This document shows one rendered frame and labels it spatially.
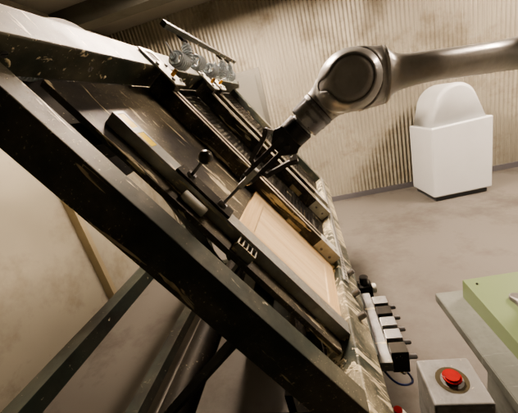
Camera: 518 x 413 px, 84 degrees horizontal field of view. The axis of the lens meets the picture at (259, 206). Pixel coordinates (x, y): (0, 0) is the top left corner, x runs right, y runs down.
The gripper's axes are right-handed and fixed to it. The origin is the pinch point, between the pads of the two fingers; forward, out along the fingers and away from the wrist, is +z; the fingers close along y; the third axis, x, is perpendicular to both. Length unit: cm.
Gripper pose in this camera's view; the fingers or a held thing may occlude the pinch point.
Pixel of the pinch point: (247, 178)
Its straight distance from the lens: 80.0
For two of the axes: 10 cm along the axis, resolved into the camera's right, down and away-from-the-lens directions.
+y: 7.1, 6.9, 1.5
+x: 1.4, -3.5, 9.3
